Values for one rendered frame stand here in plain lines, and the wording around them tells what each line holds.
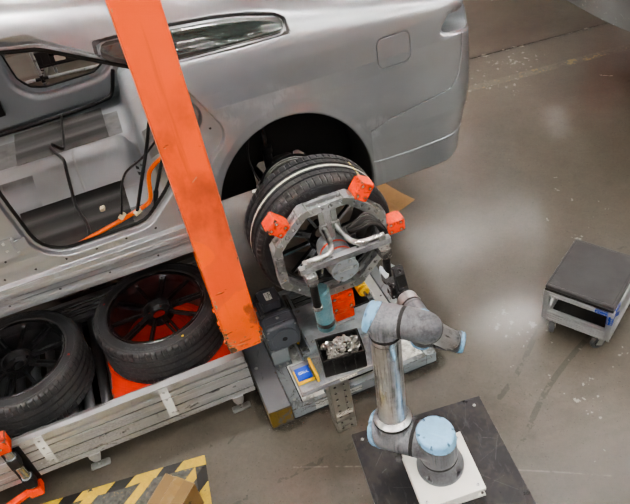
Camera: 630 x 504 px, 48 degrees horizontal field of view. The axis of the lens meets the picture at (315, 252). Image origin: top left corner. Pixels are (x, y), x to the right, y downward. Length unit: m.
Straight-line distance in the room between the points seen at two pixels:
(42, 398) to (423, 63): 2.37
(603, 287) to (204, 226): 2.00
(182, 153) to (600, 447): 2.27
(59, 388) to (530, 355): 2.35
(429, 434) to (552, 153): 2.86
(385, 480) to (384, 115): 1.68
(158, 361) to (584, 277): 2.15
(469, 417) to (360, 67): 1.63
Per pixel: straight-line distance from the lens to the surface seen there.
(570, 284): 3.74
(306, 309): 3.82
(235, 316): 3.16
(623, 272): 3.84
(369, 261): 3.34
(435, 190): 4.85
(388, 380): 2.60
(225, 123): 3.20
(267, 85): 3.18
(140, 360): 3.53
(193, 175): 2.67
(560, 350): 3.89
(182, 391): 3.53
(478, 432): 3.20
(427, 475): 2.98
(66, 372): 3.62
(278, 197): 3.09
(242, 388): 3.64
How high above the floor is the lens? 2.98
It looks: 42 degrees down
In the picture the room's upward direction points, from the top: 11 degrees counter-clockwise
